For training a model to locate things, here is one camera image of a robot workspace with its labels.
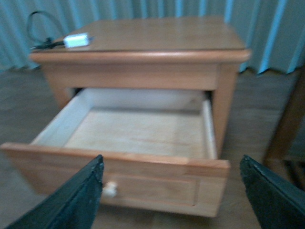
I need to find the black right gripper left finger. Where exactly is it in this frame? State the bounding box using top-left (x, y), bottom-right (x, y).
top-left (7, 155), bottom-right (104, 229)

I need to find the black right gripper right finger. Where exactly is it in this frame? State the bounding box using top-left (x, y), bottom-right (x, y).
top-left (240, 155), bottom-right (305, 229)

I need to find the wooden drawer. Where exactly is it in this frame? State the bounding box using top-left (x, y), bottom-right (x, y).
top-left (1, 88), bottom-right (230, 217)

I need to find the black charger cable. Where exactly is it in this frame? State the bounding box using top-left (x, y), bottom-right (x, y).
top-left (26, 11), bottom-right (65, 51)

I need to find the white charger adapter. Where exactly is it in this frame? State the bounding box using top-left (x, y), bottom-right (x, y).
top-left (63, 33), bottom-right (93, 48)

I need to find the dark wooden side table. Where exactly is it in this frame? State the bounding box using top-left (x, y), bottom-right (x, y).
top-left (263, 66), bottom-right (305, 190)

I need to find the pale blue-grey curtain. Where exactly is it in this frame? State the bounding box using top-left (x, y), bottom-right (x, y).
top-left (0, 0), bottom-right (305, 73)

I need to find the light wooden nightstand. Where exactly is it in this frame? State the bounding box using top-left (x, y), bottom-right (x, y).
top-left (30, 16), bottom-right (251, 154)

